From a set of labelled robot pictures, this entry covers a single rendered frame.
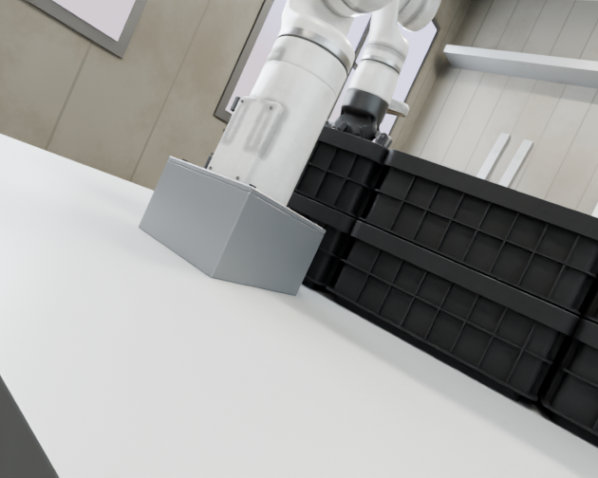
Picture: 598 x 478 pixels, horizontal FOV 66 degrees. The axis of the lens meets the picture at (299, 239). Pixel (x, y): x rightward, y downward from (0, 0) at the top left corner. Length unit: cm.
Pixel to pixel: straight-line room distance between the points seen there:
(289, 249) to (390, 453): 30
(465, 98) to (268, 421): 384
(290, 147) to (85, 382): 36
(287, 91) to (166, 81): 185
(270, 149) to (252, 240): 10
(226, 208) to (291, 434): 28
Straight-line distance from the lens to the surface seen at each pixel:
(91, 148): 224
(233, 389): 24
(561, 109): 378
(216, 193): 48
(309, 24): 55
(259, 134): 50
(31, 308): 25
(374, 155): 67
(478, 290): 61
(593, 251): 62
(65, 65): 215
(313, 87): 52
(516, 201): 62
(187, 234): 50
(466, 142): 383
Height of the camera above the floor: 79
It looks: 3 degrees down
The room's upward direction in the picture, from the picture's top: 25 degrees clockwise
